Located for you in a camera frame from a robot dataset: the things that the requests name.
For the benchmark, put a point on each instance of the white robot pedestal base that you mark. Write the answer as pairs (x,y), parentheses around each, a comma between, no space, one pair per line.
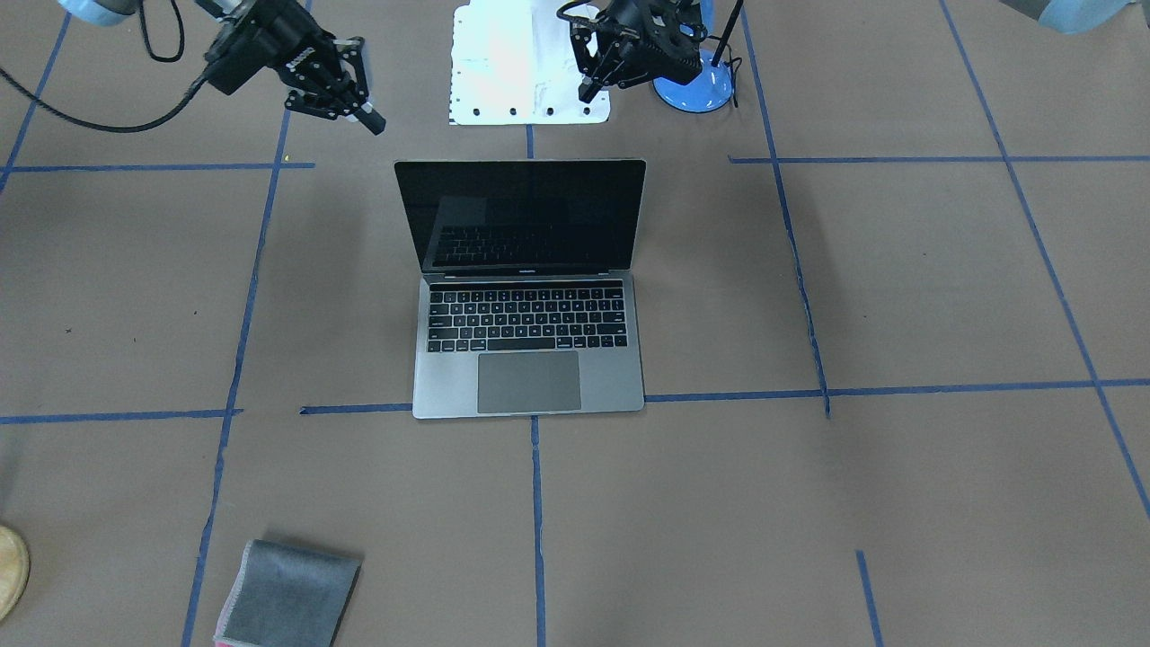
(512,63)

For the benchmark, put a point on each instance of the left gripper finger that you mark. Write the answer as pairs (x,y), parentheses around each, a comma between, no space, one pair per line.
(599,71)

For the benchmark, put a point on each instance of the wooden mug tree stand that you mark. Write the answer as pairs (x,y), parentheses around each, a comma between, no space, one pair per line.
(15,569)

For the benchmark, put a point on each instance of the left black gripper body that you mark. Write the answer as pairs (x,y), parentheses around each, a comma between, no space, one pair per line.
(600,49)

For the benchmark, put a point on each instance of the grey laptop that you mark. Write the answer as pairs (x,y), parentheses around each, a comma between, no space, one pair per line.
(526,301)

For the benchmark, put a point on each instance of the blue desk lamp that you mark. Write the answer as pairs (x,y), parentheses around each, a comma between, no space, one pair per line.
(716,86)

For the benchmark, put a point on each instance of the grey folded cloth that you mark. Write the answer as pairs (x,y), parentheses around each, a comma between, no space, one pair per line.
(285,595)

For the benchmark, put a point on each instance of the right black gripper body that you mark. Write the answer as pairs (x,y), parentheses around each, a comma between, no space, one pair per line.
(286,48)

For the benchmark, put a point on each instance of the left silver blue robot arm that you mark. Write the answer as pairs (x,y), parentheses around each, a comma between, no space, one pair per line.
(1068,17)

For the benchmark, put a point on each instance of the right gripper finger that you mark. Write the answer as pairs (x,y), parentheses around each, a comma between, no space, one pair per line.
(352,55)
(349,103)

